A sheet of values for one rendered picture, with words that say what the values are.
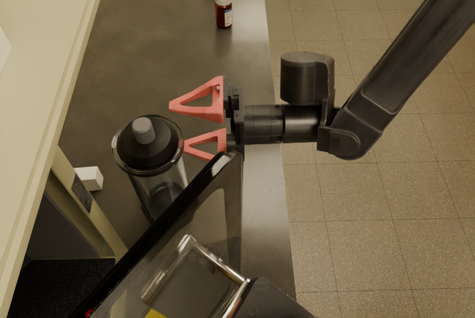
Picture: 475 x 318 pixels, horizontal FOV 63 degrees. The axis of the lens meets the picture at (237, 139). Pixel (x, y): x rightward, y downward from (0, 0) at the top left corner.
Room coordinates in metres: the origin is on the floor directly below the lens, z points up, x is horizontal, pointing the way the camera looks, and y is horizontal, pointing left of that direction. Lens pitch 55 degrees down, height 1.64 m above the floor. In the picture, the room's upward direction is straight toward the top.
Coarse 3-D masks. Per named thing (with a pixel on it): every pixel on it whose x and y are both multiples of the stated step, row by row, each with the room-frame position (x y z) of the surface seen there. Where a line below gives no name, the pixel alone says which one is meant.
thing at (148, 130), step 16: (128, 128) 0.35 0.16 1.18; (144, 128) 0.33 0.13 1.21; (160, 128) 0.35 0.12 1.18; (128, 144) 0.32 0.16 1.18; (144, 144) 0.32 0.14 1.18; (160, 144) 0.32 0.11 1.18; (176, 144) 0.33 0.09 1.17; (128, 160) 0.30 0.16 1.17; (144, 160) 0.29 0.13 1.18; (160, 160) 0.30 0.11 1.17
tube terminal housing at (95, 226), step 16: (64, 160) 0.24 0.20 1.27; (48, 176) 0.23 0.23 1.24; (64, 176) 0.22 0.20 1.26; (48, 192) 0.21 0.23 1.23; (64, 192) 0.24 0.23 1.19; (64, 208) 0.22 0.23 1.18; (80, 208) 0.24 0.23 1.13; (96, 208) 0.24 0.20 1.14; (80, 224) 0.22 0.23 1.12; (96, 224) 0.22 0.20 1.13; (96, 240) 0.23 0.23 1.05; (112, 240) 0.22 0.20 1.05; (112, 256) 0.21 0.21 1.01
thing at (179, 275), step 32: (224, 160) 0.16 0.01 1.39; (192, 192) 0.13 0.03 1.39; (224, 192) 0.15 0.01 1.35; (160, 224) 0.11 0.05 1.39; (192, 224) 0.12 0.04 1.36; (224, 224) 0.15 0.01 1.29; (160, 256) 0.09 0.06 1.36; (192, 256) 0.11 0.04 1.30; (128, 288) 0.07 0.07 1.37; (160, 288) 0.08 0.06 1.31; (192, 288) 0.11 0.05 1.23; (224, 288) 0.14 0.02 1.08
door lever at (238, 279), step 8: (224, 256) 0.15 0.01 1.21; (216, 264) 0.13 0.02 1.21; (224, 264) 0.14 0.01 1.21; (216, 272) 0.13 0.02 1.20; (224, 272) 0.13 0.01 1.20; (232, 272) 0.13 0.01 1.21; (232, 280) 0.12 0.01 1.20; (240, 280) 0.12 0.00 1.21; (248, 280) 0.12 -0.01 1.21; (240, 288) 0.11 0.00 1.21; (232, 304) 0.10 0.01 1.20; (224, 312) 0.09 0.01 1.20
